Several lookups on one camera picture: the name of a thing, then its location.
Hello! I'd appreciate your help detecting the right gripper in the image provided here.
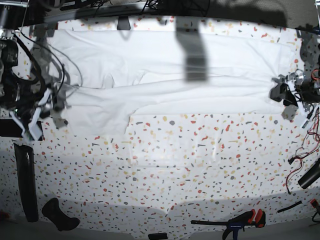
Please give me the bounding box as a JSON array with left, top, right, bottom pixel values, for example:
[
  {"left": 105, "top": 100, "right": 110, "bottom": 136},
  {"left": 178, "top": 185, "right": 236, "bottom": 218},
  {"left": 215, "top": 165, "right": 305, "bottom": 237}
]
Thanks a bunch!
[{"left": 9, "top": 82, "right": 72, "bottom": 141}]

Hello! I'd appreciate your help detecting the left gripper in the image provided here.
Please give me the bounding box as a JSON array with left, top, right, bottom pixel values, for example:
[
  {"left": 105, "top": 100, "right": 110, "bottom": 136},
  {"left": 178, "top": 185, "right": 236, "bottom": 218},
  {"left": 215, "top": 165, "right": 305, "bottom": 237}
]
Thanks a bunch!
[{"left": 269, "top": 71, "right": 313, "bottom": 115}]

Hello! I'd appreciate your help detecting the white T-shirt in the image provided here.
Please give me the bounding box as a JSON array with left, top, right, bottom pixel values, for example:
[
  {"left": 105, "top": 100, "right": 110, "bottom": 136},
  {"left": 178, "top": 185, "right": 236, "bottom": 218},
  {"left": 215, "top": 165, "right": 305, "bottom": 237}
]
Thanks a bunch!
[{"left": 47, "top": 29, "right": 294, "bottom": 136}]

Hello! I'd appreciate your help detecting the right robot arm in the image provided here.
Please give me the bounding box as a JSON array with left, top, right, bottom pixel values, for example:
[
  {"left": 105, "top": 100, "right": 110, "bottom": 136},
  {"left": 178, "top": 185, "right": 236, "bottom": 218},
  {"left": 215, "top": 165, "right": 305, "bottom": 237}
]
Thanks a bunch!
[{"left": 0, "top": 28, "right": 64, "bottom": 142}]

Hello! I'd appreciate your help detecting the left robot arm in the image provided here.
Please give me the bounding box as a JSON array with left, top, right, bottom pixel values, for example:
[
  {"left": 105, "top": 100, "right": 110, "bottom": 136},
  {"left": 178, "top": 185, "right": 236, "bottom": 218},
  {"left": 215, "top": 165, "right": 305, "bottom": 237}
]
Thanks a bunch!
[{"left": 269, "top": 28, "right": 320, "bottom": 119}]

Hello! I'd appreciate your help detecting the black tape strip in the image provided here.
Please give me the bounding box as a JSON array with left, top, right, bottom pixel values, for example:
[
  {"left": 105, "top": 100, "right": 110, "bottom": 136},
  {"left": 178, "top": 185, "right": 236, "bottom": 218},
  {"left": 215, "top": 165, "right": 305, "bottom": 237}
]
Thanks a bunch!
[{"left": 0, "top": 119, "right": 45, "bottom": 142}]

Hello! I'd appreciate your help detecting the black cylindrical tube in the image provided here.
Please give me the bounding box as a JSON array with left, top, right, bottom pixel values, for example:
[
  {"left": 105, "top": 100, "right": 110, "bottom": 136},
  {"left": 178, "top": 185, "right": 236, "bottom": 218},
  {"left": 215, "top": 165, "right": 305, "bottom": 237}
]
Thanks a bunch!
[{"left": 13, "top": 143, "right": 39, "bottom": 223}]

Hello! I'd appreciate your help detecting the black cylinder right edge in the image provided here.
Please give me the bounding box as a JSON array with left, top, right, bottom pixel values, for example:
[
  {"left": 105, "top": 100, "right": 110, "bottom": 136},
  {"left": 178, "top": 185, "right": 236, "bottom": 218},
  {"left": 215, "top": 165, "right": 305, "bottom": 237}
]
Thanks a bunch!
[{"left": 298, "top": 159, "right": 320, "bottom": 189}]

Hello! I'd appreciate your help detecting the small orange clip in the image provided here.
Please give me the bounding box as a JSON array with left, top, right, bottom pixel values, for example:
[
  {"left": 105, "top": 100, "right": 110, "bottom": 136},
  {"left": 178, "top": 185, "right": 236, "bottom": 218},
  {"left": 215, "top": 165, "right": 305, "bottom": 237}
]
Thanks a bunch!
[{"left": 310, "top": 199, "right": 318, "bottom": 208}]

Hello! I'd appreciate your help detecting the black orange bar clamp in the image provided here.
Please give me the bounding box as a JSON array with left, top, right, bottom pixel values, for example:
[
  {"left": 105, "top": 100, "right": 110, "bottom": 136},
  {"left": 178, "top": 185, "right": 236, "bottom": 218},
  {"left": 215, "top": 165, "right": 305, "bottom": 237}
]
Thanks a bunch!
[{"left": 190, "top": 209, "right": 266, "bottom": 240}]

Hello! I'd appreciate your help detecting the terrazzo patterned table cloth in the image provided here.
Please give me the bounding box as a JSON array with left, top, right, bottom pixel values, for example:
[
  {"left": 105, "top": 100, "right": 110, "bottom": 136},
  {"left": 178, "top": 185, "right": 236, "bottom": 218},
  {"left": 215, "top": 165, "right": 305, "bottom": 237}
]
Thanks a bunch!
[{"left": 0, "top": 15, "right": 320, "bottom": 240}]

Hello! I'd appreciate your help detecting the small black rectangular device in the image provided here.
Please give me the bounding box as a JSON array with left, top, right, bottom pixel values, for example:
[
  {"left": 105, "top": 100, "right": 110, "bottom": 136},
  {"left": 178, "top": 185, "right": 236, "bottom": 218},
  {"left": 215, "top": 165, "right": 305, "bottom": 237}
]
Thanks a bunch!
[{"left": 148, "top": 232, "right": 168, "bottom": 240}]

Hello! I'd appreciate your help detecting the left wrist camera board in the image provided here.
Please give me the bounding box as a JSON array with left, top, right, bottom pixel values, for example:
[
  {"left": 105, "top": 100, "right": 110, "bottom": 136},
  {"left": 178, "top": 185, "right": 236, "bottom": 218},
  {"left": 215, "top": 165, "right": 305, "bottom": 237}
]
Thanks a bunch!
[{"left": 300, "top": 119, "right": 310, "bottom": 129}]

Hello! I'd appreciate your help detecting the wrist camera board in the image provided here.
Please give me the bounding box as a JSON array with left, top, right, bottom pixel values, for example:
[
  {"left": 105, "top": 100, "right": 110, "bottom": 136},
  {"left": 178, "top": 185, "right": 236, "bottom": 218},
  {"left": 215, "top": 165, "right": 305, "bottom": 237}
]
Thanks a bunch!
[
  {"left": 21, "top": 127, "right": 43, "bottom": 141},
  {"left": 300, "top": 119, "right": 310, "bottom": 129}
]

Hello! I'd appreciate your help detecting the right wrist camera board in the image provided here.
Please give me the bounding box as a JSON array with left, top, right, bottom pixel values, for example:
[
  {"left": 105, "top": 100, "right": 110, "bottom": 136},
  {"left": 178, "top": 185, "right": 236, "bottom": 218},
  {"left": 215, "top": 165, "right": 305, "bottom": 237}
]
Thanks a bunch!
[{"left": 21, "top": 127, "right": 43, "bottom": 141}]

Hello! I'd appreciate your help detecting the red black wire bundle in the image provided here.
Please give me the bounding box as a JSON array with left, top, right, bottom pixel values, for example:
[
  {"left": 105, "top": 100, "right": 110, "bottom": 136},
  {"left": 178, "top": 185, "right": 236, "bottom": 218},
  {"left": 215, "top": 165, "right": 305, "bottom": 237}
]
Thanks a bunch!
[{"left": 285, "top": 105, "right": 320, "bottom": 195}]

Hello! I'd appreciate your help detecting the aluminium rail at back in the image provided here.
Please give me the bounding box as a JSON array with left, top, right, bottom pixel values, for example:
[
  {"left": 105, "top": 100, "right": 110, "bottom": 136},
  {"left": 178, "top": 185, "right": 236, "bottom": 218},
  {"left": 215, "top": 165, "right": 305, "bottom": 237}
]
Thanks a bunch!
[{"left": 43, "top": 11, "right": 131, "bottom": 23}]

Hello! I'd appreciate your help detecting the short black cable piece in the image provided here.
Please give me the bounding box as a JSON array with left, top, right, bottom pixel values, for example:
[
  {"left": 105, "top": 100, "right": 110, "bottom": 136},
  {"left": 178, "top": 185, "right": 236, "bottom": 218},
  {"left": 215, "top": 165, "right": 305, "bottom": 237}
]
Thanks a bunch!
[{"left": 276, "top": 200, "right": 303, "bottom": 214}]

